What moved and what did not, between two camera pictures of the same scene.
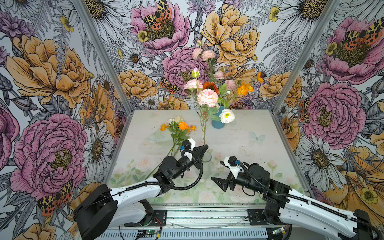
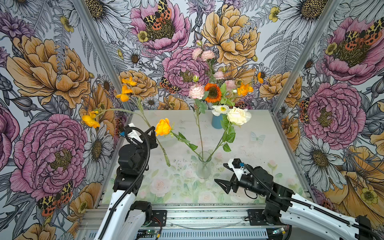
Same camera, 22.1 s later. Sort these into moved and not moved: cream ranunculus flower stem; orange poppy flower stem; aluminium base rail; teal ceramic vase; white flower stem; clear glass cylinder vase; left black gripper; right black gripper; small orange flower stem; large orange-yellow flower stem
Moved: cream ranunculus flower stem; large orange-yellow flower stem; white flower stem; small orange flower stem; left black gripper
Not moved: clear glass cylinder vase; right black gripper; aluminium base rail; orange poppy flower stem; teal ceramic vase
